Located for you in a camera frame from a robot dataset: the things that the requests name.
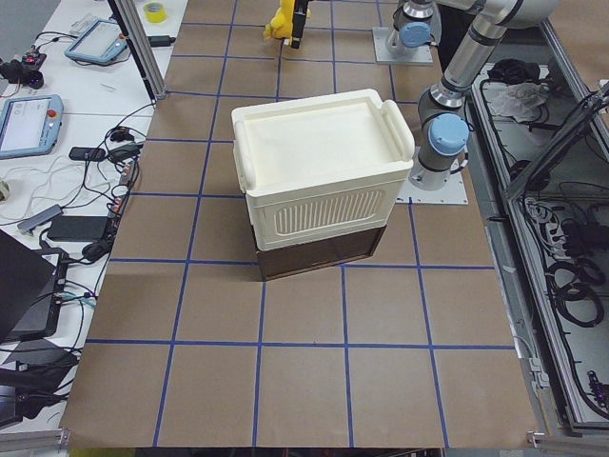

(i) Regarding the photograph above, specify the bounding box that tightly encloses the blue teach pendant upper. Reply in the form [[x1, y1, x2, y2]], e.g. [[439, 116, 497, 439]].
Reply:
[[64, 19, 128, 67]]

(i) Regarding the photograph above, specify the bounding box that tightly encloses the dark brown wooden base box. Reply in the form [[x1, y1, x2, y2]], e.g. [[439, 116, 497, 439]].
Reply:
[[254, 226, 386, 281]]

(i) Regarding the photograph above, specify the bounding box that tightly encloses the black power adapter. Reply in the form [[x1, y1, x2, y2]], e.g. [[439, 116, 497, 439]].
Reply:
[[147, 35, 176, 48]]

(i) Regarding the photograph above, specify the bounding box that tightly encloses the black laptop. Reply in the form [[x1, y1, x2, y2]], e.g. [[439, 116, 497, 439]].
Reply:
[[1, 232, 68, 344]]

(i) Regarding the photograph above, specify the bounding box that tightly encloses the blue teach pendant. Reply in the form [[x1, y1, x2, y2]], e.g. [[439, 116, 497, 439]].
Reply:
[[1, 94, 64, 160], [64, 19, 128, 67]]

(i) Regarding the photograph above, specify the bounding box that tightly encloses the aluminium frame post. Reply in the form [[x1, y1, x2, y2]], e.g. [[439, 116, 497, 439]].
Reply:
[[108, 0, 167, 102]]

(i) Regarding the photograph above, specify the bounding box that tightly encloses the grey usb hub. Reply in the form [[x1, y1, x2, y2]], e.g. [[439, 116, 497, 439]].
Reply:
[[17, 205, 63, 233]]

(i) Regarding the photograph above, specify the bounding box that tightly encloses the black power brick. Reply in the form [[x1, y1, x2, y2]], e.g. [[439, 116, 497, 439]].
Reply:
[[48, 215, 108, 242]]

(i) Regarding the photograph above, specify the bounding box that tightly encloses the crumpled white cloth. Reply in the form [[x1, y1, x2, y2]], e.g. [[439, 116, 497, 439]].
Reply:
[[489, 82, 548, 123]]

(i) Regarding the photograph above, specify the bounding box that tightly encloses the yellow plush toy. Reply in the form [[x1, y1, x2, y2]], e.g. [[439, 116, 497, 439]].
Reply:
[[263, 0, 295, 40]]

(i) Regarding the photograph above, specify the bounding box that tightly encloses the yellow tape roll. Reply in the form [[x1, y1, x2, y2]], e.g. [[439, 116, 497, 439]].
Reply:
[[143, 1, 168, 24]]

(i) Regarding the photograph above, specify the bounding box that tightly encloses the blue teach pendant lower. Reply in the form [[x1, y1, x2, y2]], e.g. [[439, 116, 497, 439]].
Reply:
[[1, 94, 64, 160]]

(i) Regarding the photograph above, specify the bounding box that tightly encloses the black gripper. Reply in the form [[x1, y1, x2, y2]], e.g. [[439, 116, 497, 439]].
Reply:
[[290, 0, 309, 49]]

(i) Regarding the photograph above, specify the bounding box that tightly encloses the grey robot mounting plate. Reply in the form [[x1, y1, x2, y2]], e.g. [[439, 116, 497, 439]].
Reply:
[[396, 172, 469, 206]]

